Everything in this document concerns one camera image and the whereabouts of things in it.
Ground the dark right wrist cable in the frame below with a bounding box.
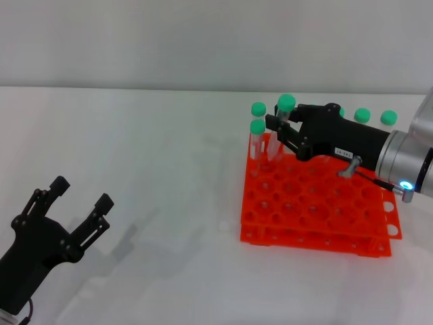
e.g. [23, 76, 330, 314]
[337, 156, 415, 204]

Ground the dark left wrist cable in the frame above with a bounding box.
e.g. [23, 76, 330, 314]
[19, 297, 35, 325]

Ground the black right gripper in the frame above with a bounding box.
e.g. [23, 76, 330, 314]
[265, 103, 392, 172]

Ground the dark wrist cable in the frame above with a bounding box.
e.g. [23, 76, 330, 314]
[337, 156, 415, 204]
[19, 297, 35, 325]

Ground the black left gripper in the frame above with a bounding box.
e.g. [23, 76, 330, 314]
[0, 175, 115, 316]

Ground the orange test tube rack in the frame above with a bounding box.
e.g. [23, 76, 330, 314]
[239, 131, 403, 259]

